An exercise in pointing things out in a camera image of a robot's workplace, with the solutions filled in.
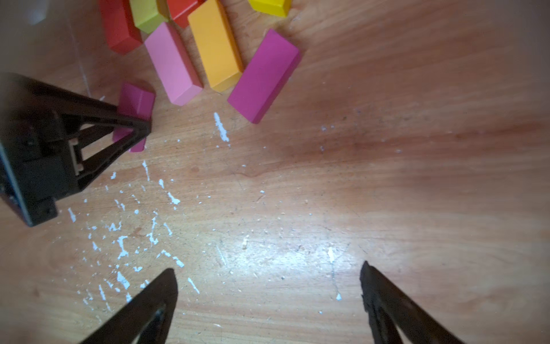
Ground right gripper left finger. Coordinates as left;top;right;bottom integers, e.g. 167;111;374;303
83;268;178;343

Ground yellow-green block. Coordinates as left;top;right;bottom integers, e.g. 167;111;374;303
129;0;170;34

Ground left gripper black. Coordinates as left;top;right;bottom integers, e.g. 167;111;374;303
1;72;152;226

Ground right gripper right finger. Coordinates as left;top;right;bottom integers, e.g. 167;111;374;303
360;262;462;343

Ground pink long block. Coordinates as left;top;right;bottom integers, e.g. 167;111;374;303
145;22;203;106

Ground red-orange small block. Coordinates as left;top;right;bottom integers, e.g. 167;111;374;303
166;0;204;29

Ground orange long block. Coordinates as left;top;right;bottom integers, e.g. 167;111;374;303
188;0;243;93

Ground small magenta block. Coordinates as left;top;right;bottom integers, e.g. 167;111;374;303
113;83;156;153

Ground small red block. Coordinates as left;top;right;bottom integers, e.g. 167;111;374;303
99;0;143;55

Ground long yellow block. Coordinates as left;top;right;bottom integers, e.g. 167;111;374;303
249;0;292;17

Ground magenta long block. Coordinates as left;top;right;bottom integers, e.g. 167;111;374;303
228;30;302;124

